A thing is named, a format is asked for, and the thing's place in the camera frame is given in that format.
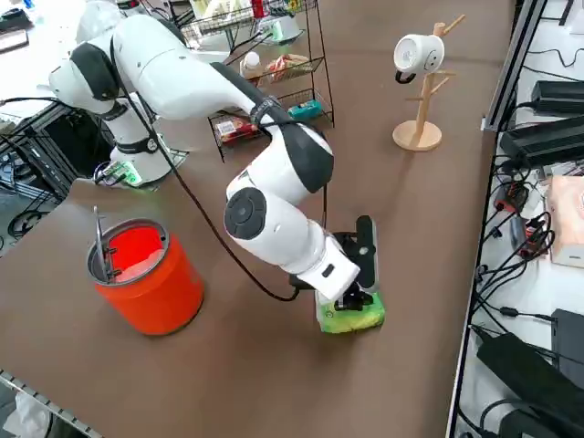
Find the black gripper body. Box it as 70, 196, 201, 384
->
330, 231, 366, 293

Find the green tissue pack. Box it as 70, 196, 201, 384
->
314, 291, 387, 335

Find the orange round bin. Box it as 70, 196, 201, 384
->
86, 218, 205, 337

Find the pink tissue box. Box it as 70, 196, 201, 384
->
549, 175, 584, 268

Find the grey hinged bin lid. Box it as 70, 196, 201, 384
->
92, 204, 115, 280

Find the wooden mug tree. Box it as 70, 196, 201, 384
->
392, 14, 466, 151

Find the teal snack packet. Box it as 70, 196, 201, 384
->
289, 100, 323, 122

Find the red biscuit packet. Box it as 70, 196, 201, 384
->
214, 117, 270, 143

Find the black power adapter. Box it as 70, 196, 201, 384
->
531, 80, 584, 115
499, 116, 584, 165
499, 405, 584, 438
476, 331, 584, 430

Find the black and red plug cluster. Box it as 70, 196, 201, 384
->
508, 212, 556, 261

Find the wrapped triangle sandwich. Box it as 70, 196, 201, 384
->
266, 53, 309, 77

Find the amber bottle white cap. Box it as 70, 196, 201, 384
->
239, 51, 264, 86

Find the black square box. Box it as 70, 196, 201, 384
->
551, 308, 584, 380

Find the green connector board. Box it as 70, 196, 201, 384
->
94, 160, 139, 187

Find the black equipment rack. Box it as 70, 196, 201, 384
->
0, 98, 115, 206

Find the white plastic bag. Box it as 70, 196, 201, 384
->
13, 391, 54, 438

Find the black cable with ferrite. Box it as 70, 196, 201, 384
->
472, 300, 556, 323

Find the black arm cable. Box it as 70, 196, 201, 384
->
109, 34, 329, 303

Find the black wire shelf rack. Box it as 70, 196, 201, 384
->
175, 0, 336, 163

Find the white mug black handle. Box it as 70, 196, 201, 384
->
392, 32, 446, 86

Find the aluminium frame post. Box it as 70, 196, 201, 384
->
481, 0, 548, 133

